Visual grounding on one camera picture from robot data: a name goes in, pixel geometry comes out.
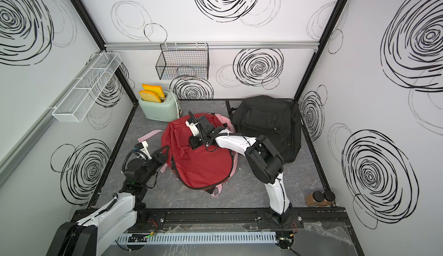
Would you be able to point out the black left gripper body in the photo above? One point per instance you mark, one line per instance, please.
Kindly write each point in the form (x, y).
(151, 166)

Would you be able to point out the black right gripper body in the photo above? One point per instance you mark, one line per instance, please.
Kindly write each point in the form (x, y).
(199, 140)

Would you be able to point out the pink backpack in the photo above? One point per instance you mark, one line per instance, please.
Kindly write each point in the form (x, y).
(228, 173)

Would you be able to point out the red and black backpack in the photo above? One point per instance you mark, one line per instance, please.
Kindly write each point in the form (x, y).
(277, 119)

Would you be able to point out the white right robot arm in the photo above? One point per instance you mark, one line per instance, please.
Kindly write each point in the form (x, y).
(264, 159)

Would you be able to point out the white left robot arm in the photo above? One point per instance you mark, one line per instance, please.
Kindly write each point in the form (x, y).
(93, 234)

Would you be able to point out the mint green toaster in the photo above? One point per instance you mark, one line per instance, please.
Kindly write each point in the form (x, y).
(166, 110)

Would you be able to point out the rear toast slice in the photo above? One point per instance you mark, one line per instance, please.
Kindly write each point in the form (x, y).
(158, 90)

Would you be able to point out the toast slice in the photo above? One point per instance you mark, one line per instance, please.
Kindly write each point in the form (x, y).
(158, 90)
(149, 96)

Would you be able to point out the front toast slice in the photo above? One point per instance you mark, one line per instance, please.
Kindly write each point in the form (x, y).
(149, 96)

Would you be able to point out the brown jar black lid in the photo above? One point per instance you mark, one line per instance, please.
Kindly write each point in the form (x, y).
(329, 197)
(315, 198)

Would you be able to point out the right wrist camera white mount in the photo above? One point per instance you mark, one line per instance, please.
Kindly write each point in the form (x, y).
(193, 126)

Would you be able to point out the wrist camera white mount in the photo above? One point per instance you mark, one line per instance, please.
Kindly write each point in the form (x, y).
(193, 126)
(142, 148)

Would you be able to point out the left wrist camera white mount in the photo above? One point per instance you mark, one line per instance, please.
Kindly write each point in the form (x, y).
(142, 148)

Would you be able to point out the black wire basket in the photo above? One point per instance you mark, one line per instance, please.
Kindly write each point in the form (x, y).
(183, 59)

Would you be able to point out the white mesh wall shelf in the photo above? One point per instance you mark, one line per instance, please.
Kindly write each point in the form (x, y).
(98, 85)

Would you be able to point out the grey slotted cable duct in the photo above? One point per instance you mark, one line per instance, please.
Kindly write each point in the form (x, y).
(199, 238)

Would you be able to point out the grey wall rail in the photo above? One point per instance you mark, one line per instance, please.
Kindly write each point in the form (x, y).
(119, 46)

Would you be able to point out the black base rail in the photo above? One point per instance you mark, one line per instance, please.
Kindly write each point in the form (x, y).
(260, 218)

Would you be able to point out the black corner frame post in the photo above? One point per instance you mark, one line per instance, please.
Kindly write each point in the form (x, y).
(327, 32)

